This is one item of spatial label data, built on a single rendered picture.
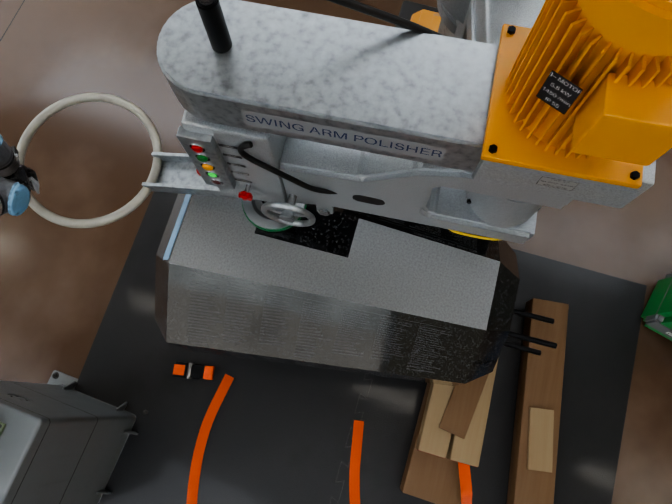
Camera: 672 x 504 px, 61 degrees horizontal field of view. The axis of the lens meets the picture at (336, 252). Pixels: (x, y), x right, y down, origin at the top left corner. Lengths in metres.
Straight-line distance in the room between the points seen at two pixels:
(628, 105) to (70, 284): 2.61
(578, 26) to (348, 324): 1.29
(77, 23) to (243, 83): 2.56
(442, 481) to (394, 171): 1.58
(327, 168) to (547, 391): 1.65
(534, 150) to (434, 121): 0.19
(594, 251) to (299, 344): 1.60
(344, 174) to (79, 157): 2.06
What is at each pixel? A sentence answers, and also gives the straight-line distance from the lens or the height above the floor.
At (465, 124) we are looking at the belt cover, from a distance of 1.11.
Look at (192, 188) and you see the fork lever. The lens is 1.88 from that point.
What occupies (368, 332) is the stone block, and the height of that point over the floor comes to 0.77.
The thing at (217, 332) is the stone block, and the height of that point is 0.67.
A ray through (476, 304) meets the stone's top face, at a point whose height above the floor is 0.84.
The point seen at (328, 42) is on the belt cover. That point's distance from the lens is 1.18.
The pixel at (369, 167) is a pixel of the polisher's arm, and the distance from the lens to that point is 1.36.
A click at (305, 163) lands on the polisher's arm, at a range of 1.39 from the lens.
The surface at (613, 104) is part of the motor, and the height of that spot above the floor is 1.98.
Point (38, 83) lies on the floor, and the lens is 3.53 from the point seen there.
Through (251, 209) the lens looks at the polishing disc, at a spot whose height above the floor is 0.87.
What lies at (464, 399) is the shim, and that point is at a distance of 2.47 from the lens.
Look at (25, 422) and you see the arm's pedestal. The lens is 2.07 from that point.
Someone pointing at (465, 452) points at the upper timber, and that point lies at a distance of 2.49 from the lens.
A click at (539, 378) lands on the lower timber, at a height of 0.13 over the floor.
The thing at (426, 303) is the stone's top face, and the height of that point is 0.84.
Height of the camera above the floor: 2.68
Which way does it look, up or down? 75 degrees down
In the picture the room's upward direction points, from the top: 3 degrees counter-clockwise
